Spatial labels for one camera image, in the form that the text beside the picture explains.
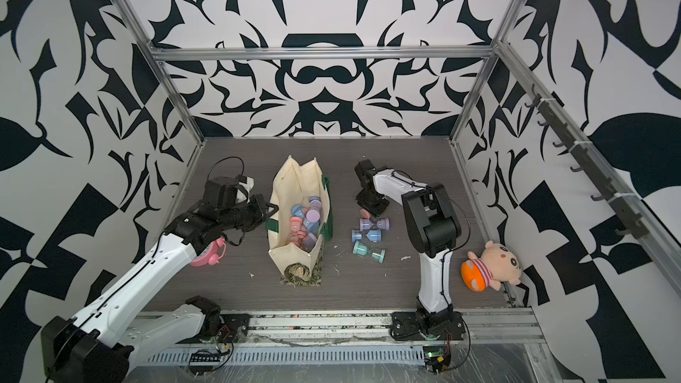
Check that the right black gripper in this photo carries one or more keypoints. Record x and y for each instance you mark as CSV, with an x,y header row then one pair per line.
x,y
376,210

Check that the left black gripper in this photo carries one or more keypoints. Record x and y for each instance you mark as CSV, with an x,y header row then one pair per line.
x,y
259,203

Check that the pink hourglass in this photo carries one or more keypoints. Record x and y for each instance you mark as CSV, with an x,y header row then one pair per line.
x,y
296,225
365,214

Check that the light blue hourglass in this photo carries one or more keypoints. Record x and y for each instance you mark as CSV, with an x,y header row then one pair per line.
x,y
373,236

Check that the green hourglass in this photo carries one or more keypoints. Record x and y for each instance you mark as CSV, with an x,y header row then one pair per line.
x,y
362,250

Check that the purple hourglass cluster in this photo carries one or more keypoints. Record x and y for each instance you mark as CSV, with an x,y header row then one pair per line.
x,y
314,212

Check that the pink hourglass front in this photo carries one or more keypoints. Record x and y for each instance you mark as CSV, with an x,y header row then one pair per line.
x,y
296,225

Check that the cream canvas tote bag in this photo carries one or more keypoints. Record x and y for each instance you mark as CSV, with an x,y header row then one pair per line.
x,y
299,258

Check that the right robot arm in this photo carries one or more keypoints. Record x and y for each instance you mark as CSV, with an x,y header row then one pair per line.
x,y
433,229

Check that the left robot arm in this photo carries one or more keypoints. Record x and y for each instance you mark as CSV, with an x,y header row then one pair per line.
x,y
97,344

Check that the pink toy cup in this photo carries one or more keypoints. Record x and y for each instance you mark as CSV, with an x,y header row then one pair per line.
x,y
211,255

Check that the plush doll toy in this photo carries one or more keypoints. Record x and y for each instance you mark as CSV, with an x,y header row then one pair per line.
x,y
493,267

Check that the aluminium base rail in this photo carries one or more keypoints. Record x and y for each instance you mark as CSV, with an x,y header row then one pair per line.
x,y
327,337

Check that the black hook rail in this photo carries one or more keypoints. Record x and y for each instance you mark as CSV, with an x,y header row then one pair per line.
x,y
590,162

